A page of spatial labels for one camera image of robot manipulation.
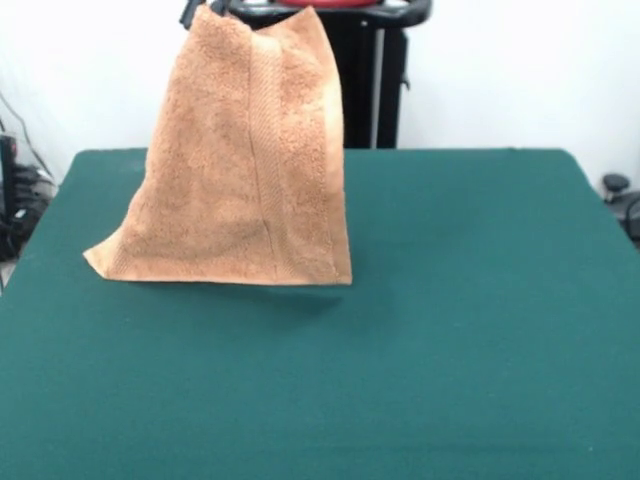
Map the peach terry towel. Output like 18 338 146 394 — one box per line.
82 4 354 288

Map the black cable bundle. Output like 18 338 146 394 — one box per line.
12 163 57 202

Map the black office chair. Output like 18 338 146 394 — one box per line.
601 172 640 251

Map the black bag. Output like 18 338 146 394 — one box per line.
0 203 39 262

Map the dark green table cloth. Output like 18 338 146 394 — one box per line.
0 147 640 480

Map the black robot pedestal with handle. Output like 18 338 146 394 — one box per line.
224 0 434 150

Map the black box with red mark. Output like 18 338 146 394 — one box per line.
0 133 20 221

